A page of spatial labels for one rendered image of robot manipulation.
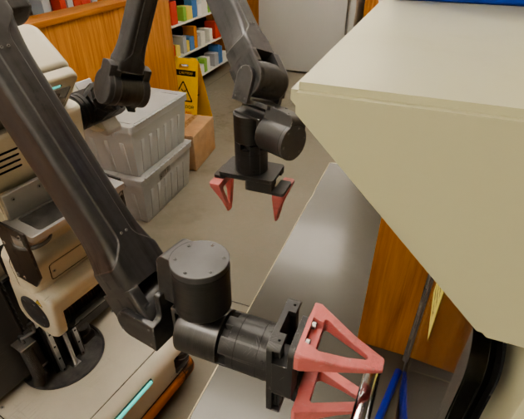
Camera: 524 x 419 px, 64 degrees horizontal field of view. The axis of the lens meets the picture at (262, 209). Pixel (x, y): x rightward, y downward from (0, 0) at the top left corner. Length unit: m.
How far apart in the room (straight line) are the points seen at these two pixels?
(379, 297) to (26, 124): 0.54
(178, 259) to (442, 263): 0.27
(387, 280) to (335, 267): 0.26
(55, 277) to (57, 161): 0.75
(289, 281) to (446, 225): 0.73
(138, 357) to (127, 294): 1.18
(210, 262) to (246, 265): 1.93
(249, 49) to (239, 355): 0.45
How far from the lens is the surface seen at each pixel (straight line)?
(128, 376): 1.60
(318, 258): 0.94
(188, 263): 0.40
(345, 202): 1.14
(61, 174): 0.46
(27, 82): 0.48
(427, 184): 0.16
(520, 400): 0.24
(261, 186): 0.72
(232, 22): 0.74
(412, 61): 0.19
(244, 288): 2.20
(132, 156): 2.47
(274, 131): 0.64
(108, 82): 1.01
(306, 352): 0.38
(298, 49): 5.40
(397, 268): 0.67
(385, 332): 0.77
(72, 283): 1.18
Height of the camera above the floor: 1.56
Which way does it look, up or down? 35 degrees down
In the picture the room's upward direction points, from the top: straight up
